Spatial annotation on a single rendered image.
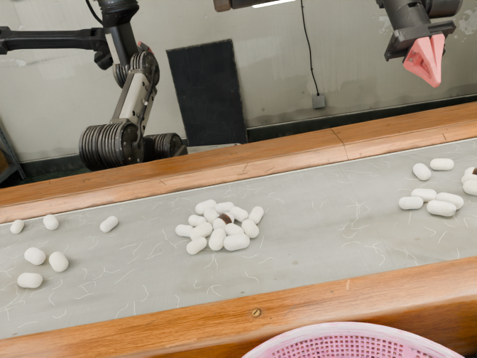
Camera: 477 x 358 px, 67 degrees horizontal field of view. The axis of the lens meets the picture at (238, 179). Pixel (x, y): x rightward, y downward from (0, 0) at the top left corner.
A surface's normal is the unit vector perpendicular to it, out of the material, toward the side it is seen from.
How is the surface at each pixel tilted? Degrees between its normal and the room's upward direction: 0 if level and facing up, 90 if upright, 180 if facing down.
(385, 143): 45
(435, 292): 0
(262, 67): 90
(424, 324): 90
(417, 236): 0
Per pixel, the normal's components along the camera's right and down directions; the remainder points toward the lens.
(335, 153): -0.07, -0.28
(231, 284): -0.17, -0.86
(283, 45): -0.03, 0.48
